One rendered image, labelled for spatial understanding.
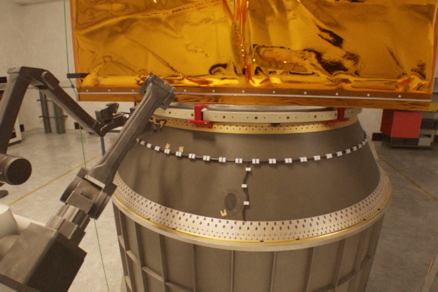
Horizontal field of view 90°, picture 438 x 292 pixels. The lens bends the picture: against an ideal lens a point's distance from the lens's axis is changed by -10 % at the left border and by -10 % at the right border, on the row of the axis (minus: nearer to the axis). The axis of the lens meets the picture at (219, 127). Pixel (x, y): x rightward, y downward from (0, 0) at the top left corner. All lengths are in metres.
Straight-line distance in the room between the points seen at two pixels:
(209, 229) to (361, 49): 1.09
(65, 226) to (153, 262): 1.03
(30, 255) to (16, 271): 0.03
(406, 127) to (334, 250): 0.74
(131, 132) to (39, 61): 9.13
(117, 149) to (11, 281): 0.34
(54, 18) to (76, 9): 7.68
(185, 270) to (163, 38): 1.20
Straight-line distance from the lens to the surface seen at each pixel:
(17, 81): 1.04
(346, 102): 1.33
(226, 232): 1.19
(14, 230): 0.71
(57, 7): 9.32
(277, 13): 1.26
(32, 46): 9.94
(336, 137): 1.46
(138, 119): 0.68
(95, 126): 1.26
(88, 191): 0.65
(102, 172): 0.66
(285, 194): 1.23
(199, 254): 1.32
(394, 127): 1.49
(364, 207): 1.53
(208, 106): 1.26
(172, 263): 1.46
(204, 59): 1.25
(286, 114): 1.22
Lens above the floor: 1.91
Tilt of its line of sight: 13 degrees down
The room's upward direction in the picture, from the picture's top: straight up
